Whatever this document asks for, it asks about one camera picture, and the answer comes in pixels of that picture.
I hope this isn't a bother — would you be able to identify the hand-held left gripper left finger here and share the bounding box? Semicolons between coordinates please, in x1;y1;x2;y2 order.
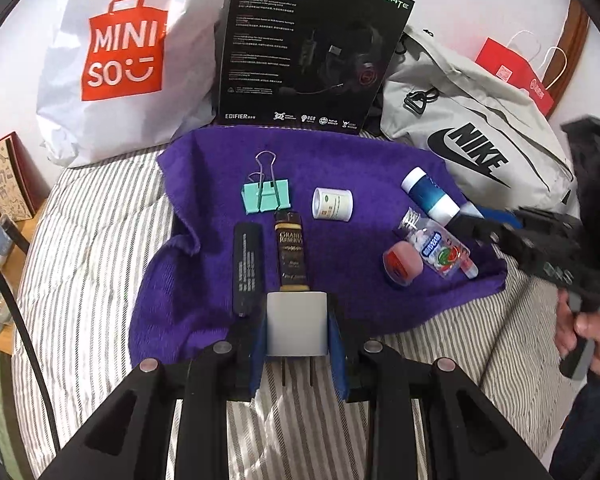
40;305;270;480

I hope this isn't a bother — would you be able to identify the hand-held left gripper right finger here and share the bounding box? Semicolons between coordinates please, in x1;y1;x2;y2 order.
327;305;553;480

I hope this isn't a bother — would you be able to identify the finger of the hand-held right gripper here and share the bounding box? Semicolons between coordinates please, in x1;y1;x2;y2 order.
482;209;556;233
452;216;526;266

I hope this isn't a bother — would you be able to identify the white wall charger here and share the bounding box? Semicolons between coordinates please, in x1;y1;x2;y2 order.
265;291;329;386

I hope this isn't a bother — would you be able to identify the clear plastic mint bottle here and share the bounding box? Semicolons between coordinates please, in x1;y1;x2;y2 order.
395;207;473;278

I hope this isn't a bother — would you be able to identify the white bottle with blue label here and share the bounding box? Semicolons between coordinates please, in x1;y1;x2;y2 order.
401;166;462;225

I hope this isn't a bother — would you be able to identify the black case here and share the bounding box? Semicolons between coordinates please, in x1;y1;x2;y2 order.
232;221;266;318

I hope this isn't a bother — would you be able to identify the small pink container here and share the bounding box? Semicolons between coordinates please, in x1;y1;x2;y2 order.
382;240;423;288

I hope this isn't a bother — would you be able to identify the brown and black tube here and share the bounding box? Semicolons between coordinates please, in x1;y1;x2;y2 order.
272;210;311;293

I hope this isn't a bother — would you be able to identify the small white jar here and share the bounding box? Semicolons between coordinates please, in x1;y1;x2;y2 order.
311;186;354;222

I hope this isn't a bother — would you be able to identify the person's right forearm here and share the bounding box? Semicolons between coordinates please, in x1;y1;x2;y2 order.
550;370;600;480

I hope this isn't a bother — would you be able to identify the grey backpack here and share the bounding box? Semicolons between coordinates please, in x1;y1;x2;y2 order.
375;27;581;216

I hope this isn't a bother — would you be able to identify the red paper bag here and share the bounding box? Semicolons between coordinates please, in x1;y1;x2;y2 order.
475;30;568;118

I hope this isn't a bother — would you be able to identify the green binder clip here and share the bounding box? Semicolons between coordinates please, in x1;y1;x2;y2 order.
241;151;292;216

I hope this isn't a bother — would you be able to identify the purple towel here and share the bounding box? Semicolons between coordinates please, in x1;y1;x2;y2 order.
130;127;508;366

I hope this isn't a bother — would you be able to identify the wooden headboard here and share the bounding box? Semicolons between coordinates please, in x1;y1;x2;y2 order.
545;0;592;121

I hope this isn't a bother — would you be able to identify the striped bed sheet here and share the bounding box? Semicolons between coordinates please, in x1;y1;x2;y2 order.
10;152;591;480

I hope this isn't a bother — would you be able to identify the black headset box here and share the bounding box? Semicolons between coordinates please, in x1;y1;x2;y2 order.
212;0;416;136

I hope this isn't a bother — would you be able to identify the white shopping bag orange logo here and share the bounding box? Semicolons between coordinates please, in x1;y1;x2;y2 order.
36;0;241;168

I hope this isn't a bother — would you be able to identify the patterned book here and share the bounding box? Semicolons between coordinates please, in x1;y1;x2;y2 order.
0;132;43;221

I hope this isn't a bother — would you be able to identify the black cable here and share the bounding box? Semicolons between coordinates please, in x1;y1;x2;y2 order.
0;245;61;453

